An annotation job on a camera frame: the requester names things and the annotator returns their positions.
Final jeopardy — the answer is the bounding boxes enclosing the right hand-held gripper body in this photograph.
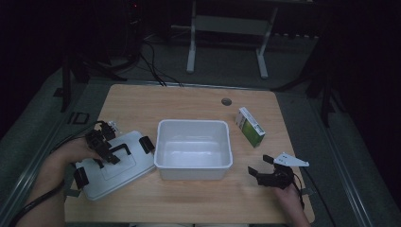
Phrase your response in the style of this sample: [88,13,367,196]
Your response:
[256,152,311,191]

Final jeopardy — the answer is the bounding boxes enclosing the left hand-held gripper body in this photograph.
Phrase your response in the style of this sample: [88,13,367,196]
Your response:
[84,120,119,156]

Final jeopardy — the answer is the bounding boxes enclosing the white lid with black clasps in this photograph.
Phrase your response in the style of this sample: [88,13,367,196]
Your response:
[73,130,157,202]

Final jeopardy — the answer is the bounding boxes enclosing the green and white carton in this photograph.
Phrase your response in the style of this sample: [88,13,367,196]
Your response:
[235,106,267,148]

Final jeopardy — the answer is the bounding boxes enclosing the white plastic storage bin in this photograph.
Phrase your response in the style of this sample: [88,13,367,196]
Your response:
[153,118,235,182]

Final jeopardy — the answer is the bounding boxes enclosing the person's right hand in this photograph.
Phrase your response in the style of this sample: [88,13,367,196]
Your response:
[272,183,306,213]

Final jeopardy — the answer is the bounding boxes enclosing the person's left hand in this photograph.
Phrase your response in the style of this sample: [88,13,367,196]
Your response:
[46,137,104,174]

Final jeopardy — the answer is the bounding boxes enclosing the black equipment stand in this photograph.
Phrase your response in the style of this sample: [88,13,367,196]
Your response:
[52,0,145,114]

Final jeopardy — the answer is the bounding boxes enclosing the black tripod stand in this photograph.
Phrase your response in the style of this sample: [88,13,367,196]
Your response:
[271,31,347,129]

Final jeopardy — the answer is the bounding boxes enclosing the small black floor frame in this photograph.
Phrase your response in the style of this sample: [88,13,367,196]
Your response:
[66,111,91,125]

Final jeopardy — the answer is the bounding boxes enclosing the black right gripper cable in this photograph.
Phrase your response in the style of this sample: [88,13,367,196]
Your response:
[290,168,337,227]

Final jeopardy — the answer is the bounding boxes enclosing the black floor cables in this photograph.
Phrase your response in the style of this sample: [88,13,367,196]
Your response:
[137,39,184,88]

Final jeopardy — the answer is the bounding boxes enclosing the white table frame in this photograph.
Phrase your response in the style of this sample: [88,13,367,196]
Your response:
[170,0,317,80]

